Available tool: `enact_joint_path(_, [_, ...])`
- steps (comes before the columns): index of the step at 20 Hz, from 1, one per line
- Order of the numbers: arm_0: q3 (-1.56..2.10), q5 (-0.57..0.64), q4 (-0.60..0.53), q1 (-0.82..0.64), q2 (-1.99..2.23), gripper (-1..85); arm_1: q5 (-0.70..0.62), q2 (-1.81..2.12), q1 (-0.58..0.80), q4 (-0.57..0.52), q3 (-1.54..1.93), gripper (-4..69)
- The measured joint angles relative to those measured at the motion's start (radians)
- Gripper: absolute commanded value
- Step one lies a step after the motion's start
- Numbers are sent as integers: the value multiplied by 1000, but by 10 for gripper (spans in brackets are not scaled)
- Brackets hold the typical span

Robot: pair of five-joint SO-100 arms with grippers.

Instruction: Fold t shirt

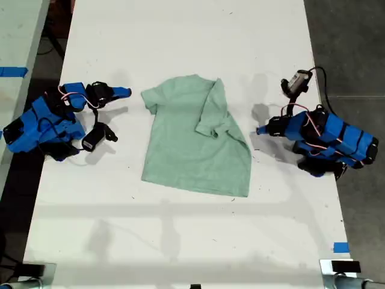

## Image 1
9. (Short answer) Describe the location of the metal corner bracket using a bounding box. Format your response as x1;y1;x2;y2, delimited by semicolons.
20;261;57;282
319;258;363;289

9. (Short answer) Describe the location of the short blue tape strip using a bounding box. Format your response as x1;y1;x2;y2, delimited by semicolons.
333;241;351;254

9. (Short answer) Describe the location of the grey metal pipe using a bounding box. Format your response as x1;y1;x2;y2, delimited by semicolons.
0;277;46;289
333;275;385;289

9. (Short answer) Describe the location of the short black camera stalk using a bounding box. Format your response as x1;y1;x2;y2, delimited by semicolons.
285;90;301;117
103;125;119;142

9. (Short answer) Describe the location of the black camera box white label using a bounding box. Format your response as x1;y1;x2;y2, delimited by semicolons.
81;128;106;152

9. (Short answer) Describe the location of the pale green T-shirt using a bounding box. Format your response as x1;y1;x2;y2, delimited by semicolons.
140;73;253;198

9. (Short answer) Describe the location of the long blue tape strip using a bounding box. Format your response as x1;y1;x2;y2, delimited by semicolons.
0;66;29;78

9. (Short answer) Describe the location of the black clamp block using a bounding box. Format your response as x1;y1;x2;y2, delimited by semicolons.
22;263;46;276
331;260;361;273

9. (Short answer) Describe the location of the black silver camera box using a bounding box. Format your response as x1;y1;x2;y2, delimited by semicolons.
281;69;312;95

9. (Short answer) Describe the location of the black floor cable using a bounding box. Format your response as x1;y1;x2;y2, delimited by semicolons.
0;254;23;272

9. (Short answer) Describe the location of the pale side table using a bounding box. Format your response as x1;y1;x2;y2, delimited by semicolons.
0;0;51;193

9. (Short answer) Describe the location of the thin black camera cable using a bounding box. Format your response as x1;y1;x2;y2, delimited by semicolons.
91;107;102;130

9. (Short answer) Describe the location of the long black camera cable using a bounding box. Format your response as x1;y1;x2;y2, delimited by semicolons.
309;66;334;115

